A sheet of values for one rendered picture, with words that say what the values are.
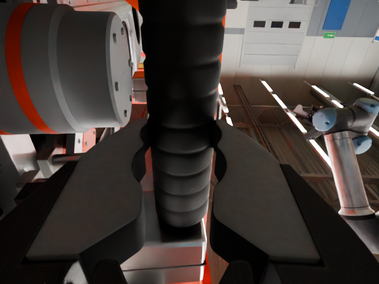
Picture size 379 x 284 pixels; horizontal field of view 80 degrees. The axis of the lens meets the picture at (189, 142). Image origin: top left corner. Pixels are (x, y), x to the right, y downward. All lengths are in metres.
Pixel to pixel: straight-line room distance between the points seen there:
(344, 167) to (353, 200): 0.11
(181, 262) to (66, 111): 0.18
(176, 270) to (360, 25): 15.75
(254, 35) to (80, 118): 13.46
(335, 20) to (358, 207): 14.32
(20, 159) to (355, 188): 0.86
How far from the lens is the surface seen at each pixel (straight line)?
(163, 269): 0.18
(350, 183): 0.89
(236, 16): 11.36
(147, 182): 0.27
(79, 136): 0.56
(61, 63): 0.25
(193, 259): 0.17
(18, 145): 0.38
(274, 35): 13.94
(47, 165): 0.41
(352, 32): 15.69
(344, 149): 0.89
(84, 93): 0.24
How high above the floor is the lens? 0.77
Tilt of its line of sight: 33 degrees up
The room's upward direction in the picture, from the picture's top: 179 degrees counter-clockwise
